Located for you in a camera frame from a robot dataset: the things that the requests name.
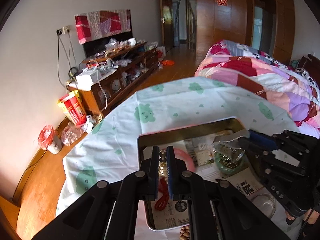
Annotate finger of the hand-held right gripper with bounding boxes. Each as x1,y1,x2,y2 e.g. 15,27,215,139
240,140,310,178
249,129,320,160

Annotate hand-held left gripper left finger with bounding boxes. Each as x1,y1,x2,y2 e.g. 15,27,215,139
31,145,160,240

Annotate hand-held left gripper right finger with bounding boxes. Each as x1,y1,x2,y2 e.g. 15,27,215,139
166,145,292,240

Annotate pink bangle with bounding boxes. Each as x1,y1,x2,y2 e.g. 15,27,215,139
174,147,195,172

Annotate small glass dish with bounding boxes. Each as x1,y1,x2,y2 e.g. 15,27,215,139
250,192,277,219

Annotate silver bead necklace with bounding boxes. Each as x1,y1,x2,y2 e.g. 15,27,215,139
217,152,244,170

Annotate gold pendant with red cord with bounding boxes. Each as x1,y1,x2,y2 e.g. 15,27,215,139
154,149,173,212

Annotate metal tray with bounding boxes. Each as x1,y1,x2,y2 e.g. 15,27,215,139
137,117,278,231

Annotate person's right hand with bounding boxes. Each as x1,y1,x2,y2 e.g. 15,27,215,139
285,209,304,227

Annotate pink patchwork quilt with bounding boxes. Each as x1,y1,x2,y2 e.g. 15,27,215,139
194,39,320,138

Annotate cloud print sheet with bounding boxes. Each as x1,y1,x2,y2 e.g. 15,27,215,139
55,76,303,240

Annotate black white print blanket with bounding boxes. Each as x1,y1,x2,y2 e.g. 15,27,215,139
235,42,295,68

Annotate wooden headboard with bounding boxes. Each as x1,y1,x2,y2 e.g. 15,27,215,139
299,54,320,75

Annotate crumpled clear plastic wrap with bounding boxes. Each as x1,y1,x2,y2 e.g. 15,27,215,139
61,115,97,145

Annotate wooden tv cabinet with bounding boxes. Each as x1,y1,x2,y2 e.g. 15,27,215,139
67,41,160,118

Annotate red and yellow box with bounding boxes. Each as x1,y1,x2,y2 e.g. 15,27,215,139
57,90,88,127

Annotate bin with red bag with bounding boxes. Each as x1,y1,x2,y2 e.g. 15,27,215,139
38,124,63,155

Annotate white box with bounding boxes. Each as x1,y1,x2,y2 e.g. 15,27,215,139
75,70,103,90

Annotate glass balcony door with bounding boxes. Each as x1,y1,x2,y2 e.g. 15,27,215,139
251,0,277,53

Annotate white paper bag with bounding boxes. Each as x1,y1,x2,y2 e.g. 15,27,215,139
156,45,167,59

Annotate wooden wardrobe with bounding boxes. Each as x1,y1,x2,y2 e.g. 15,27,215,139
155,0,303,65

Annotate clear plastic bag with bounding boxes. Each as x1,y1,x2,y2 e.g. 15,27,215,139
105,38,119,53

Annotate black television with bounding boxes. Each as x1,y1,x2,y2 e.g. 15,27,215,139
82,31,133,58

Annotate wooden door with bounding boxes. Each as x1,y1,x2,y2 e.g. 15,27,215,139
160,0,174,53

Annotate patchwork cloth cover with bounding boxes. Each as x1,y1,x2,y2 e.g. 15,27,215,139
74,9,132,45

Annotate brown wooden bead bracelet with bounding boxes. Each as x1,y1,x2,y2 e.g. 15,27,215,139
179,225,192,240

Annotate hanging cables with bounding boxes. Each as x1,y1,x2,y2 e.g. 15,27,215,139
57,32,78,88

